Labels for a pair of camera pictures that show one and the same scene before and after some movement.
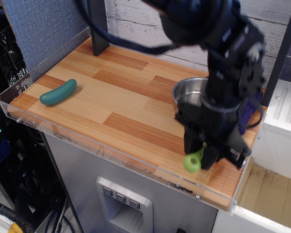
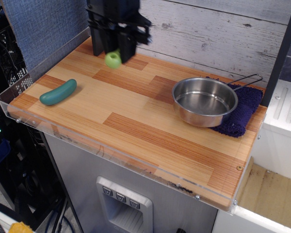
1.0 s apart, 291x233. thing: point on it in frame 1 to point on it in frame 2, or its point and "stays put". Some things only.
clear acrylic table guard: [120, 107] stays put
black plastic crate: [9, 74] stays put
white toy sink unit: [269, 201] stays put
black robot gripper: [220, 122] to [122, 15]
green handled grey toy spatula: [192, 162] to [113, 59]
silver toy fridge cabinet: [108, 195] stays put
